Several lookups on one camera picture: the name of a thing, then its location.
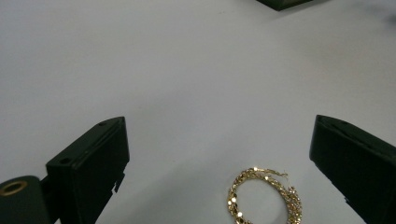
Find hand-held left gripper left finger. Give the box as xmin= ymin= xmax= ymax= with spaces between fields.
xmin=46 ymin=116 xmax=131 ymax=224

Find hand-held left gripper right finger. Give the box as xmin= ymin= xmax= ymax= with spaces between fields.
xmin=309 ymin=114 xmax=396 ymax=224

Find smoky transparent storage box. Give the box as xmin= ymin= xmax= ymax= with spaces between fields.
xmin=255 ymin=0 xmax=314 ymax=12

